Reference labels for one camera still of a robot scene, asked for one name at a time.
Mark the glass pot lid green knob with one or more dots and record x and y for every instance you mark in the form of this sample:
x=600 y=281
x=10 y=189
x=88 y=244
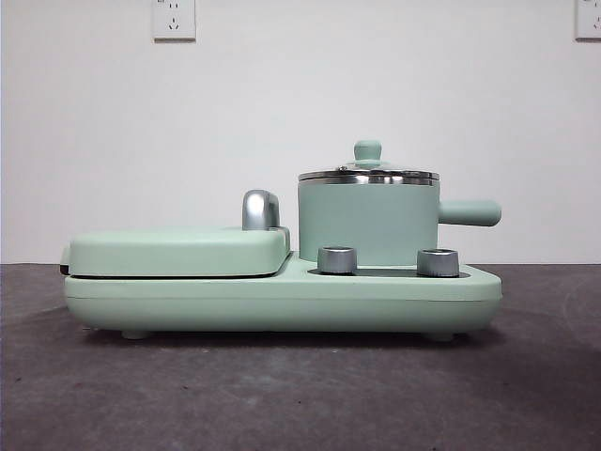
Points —
x=368 y=150

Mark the mint green steamer pot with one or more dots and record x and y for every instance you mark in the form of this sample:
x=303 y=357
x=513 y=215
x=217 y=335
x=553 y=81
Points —
x=366 y=221

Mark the mint green griddle lid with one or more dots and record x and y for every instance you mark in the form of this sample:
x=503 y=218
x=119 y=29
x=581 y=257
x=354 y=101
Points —
x=164 y=253

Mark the silver control knob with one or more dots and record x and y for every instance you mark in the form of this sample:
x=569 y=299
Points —
x=437 y=262
x=337 y=259

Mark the mint green breakfast machine base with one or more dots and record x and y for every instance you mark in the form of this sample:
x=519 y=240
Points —
x=282 y=305

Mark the white wall socket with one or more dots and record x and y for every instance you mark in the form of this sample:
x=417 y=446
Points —
x=174 y=19
x=589 y=19

